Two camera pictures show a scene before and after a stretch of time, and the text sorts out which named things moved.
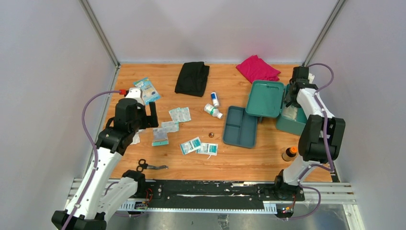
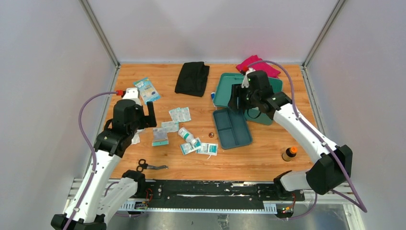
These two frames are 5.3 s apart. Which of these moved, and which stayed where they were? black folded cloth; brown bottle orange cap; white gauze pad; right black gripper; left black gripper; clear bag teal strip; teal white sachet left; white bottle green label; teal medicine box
Moved: teal medicine box; white bottle green label; right black gripper
Stayed: left black gripper; brown bottle orange cap; black folded cloth; teal white sachet left; white gauze pad; clear bag teal strip
